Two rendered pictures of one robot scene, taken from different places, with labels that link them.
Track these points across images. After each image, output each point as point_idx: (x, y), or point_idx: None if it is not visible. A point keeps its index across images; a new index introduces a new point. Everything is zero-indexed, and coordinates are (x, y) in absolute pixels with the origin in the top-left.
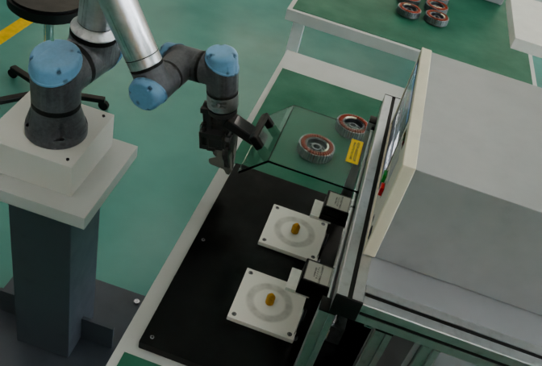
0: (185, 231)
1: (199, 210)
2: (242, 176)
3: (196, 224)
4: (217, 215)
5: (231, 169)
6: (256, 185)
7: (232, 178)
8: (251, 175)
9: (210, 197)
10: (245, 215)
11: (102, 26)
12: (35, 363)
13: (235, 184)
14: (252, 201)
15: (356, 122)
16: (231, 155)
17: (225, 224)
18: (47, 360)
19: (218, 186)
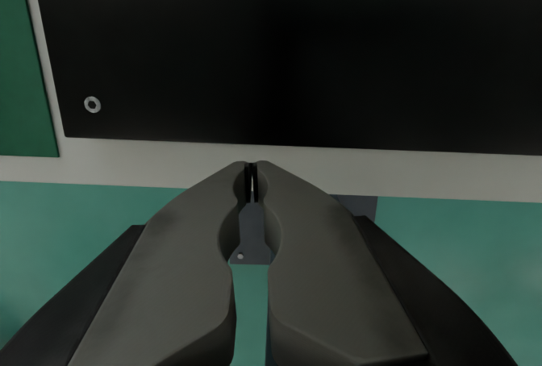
0: (535, 193)
1: (406, 182)
2: (143, 78)
3: (486, 171)
4: (470, 113)
5: (302, 179)
6: None
7: (184, 120)
8: (102, 37)
9: (317, 168)
10: None
11: None
12: (346, 202)
13: (214, 93)
14: None
15: None
16: (336, 312)
17: (525, 58)
18: (340, 194)
19: (234, 155)
